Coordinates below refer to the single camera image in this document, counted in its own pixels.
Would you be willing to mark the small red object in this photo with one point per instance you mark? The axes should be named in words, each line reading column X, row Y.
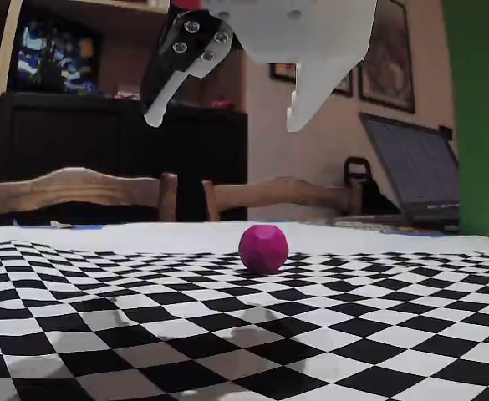
column 222, row 102

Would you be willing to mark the wooden chair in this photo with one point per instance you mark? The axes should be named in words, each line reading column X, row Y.
column 72, row 188
column 281, row 192

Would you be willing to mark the black white checkered mat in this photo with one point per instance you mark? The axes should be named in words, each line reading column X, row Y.
column 227, row 334

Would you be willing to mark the red white box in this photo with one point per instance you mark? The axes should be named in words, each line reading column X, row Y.
column 128, row 96

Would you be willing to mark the pink faceted ball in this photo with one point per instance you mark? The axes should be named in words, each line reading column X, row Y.
column 264, row 249

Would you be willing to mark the small beige object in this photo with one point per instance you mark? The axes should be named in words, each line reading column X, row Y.
column 60, row 224

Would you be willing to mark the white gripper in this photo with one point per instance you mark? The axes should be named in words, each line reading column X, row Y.
column 307, row 38

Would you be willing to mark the blue starry artwork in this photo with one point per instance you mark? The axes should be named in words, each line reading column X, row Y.
column 52, row 62

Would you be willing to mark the green board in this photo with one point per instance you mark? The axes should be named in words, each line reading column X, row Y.
column 482, row 104

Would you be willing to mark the black sideboard cabinet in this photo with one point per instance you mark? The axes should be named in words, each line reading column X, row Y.
column 81, row 133

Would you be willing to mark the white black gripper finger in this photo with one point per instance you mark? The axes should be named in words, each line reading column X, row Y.
column 177, row 54

